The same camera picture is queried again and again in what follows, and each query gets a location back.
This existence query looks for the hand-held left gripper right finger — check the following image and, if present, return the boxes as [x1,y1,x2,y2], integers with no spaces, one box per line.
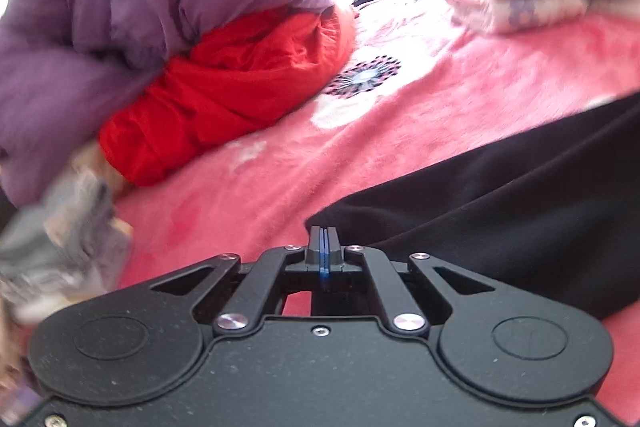
[326,227,496,336]

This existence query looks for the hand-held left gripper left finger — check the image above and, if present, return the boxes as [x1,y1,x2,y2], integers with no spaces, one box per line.
[150,227,327,334]

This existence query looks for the black pants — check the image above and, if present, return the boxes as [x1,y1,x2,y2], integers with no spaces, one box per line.
[317,94,640,320]

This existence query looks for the pink floral blanket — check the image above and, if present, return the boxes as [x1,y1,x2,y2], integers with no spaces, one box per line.
[112,0,640,425]

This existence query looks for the red duvet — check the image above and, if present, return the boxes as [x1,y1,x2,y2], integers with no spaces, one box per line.
[98,4,357,186]

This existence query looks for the white purple-flower folded garment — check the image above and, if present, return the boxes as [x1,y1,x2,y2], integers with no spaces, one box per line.
[444,0,590,35]

